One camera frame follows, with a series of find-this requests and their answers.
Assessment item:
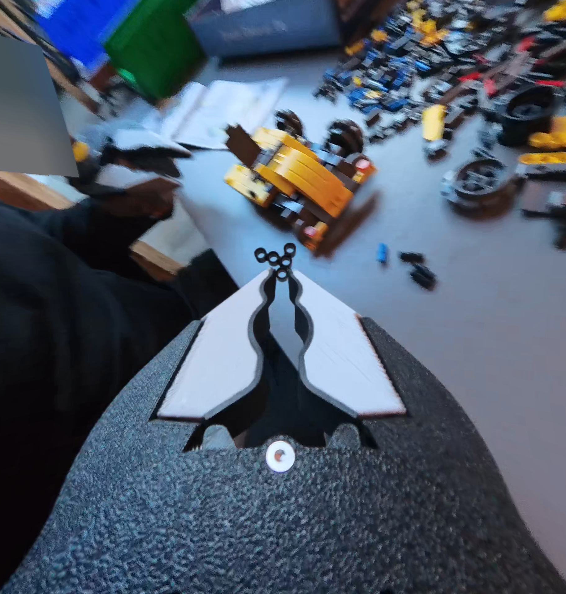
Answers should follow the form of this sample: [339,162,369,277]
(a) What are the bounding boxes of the green storage bin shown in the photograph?
[104,0,205,100]

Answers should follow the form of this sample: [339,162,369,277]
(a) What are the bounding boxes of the grey desk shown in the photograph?
[60,0,566,576]

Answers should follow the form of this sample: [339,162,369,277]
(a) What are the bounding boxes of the yellow toy brick car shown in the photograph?
[224,109,378,258]

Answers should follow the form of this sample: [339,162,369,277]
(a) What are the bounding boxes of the yellow curved panel brick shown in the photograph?
[421,104,450,156]

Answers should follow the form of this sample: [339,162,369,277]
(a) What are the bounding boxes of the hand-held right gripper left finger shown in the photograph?
[157,269,275,422]

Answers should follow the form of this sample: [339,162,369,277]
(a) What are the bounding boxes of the person's left forearm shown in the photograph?
[0,192,172,298]

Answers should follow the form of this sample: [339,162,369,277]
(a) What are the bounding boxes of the black triangular holed connector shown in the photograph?
[254,243,297,281]

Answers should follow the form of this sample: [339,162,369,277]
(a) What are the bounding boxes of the person's dark trousers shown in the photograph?
[0,251,239,590]

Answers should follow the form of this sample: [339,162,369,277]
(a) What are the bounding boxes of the pile of small brick parts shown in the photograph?
[313,0,566,140]

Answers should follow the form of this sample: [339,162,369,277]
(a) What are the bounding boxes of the grey black panel brick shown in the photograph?
[520,179,566,249]

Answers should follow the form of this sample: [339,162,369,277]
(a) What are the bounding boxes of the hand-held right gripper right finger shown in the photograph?
[287,269,407,420]

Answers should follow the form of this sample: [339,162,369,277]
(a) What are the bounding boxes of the blue storage bin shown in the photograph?
[32,0,140,70]

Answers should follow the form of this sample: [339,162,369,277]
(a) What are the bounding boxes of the black toy tyre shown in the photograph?
[499,86,560,137]

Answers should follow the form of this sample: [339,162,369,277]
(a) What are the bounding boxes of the instruction booklet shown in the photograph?
[141,78,289,150]

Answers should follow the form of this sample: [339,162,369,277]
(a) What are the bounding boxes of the grey toothed wheel hub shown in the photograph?
[443,158,518,212]

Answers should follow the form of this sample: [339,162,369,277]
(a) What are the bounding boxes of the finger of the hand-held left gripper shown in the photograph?
[104,130,193,161]
[97,165,181,193]

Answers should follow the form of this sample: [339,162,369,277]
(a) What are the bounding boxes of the blue cardboard kit box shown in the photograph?
[190,0,341,58]

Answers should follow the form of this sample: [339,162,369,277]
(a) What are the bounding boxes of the person's left hand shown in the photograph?
[92,185,179,221]

